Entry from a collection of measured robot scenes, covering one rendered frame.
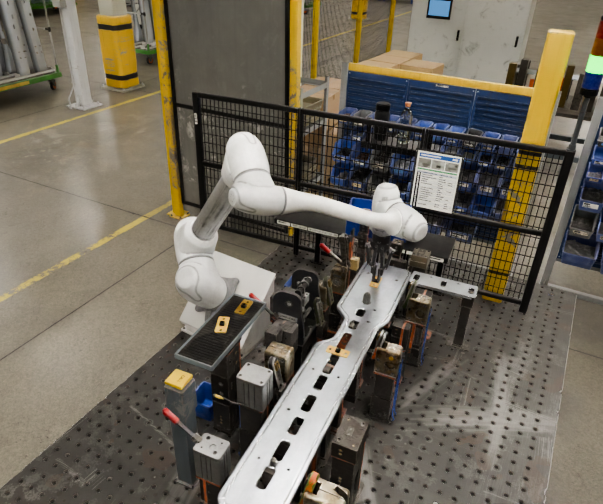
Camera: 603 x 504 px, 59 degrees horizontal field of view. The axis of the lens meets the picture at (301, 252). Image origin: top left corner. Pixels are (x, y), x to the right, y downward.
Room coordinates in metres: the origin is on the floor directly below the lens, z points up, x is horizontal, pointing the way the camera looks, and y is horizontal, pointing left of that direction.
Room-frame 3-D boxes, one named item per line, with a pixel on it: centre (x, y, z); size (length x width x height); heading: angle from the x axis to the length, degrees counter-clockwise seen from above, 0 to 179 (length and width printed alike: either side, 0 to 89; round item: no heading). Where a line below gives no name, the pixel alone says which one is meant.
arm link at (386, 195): (1.92, -0.33, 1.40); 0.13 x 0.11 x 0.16; 27
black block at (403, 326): (1.69, -0.41, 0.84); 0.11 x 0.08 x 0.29; 67
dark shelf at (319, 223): (2.41, -0.31, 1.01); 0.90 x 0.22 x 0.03; 67
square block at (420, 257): (2.13, -0.55, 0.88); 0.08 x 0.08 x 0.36; 67
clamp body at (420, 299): (1.80, -0.49, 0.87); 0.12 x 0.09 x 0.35; 67
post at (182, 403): (1.18, 0.35, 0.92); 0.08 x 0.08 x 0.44; 67
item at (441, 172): (2.40, -0.63, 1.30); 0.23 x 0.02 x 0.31; 67
